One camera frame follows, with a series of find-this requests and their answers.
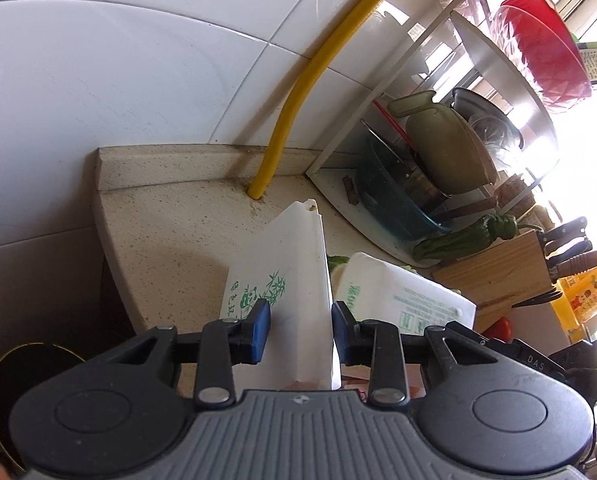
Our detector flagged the teal plastic basin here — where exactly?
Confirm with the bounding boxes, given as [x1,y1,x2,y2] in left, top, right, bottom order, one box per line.
[355,132,455,242]

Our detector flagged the black round container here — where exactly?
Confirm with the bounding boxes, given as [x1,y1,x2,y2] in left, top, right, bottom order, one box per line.
[0,342,88,476]

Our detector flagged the olive green plastic jug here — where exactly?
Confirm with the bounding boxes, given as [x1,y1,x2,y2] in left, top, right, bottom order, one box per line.
[388,90,499,197]

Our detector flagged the red tomato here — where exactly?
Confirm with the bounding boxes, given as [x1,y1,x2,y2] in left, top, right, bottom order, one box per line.
[487,316,514,345]

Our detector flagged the white panda print paper bag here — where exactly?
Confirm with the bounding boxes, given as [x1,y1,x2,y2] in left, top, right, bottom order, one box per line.
[220,199,342,391]

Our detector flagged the yellow pipe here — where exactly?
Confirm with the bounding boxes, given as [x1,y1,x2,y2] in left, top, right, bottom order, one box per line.
[247,0,422,200]

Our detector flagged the red-handled utensil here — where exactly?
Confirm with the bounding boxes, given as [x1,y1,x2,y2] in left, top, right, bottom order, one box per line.
[372,100,415,150]

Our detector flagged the red plastic basin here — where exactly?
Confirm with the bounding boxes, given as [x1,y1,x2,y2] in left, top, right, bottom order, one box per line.
[501,0,593,106]

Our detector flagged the brown ridged-handle knife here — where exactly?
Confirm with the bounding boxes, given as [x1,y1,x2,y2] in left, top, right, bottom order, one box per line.
[548,251,597,281]

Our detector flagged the black-handled knife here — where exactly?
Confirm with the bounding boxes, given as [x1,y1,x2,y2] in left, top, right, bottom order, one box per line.
[543,239,594,262]
[539,216,590,245]

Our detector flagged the wooden knife block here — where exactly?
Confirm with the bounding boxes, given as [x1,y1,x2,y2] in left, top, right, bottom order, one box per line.
[431,230,562,334]

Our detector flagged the white corner shelf rack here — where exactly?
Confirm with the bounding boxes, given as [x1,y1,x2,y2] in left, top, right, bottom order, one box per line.
[305,0,562,269]

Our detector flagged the dark green pepper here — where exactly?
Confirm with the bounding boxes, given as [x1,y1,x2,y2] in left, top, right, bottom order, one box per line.
[481,213,520,239]

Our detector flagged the clear patterned bowl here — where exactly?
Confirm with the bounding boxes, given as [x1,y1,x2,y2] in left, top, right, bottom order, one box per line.
[488,4,594,117]

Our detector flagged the white green print packet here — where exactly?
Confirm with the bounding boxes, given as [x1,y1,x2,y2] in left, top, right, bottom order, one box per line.
[335,251,478,337]

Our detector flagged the steel bowl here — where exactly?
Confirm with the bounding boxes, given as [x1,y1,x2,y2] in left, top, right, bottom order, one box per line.
[451,87,525,171]

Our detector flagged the brown-handled utensil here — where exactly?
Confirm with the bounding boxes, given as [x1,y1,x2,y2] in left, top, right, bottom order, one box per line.
[432,197,500,224]

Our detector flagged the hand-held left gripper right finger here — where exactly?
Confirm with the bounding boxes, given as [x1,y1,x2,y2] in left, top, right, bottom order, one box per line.
[331,301,510,409]

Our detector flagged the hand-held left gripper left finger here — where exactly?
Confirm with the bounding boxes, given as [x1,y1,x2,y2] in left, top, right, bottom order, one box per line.
[86,299,272,409]

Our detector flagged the glass jar brown contents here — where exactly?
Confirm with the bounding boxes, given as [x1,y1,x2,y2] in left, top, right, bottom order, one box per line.
[495,174,540,212]
[527,204,565,233]

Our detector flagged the yellow detergent bottle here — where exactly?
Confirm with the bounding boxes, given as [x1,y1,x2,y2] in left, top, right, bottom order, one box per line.
[551,247,597,335]

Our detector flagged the black scissors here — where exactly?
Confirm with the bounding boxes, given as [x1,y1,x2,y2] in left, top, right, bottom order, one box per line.
[509,289,564,309]

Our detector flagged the light green long pepper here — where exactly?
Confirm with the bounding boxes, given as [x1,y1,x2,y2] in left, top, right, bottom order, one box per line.
[412,227,495,264]

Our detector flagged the clear plastic bag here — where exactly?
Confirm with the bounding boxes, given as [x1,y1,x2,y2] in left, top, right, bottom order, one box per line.
[467,109,523,162]

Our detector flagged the steel pot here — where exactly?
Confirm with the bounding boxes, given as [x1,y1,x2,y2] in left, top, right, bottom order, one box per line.
[362,119,454,211]

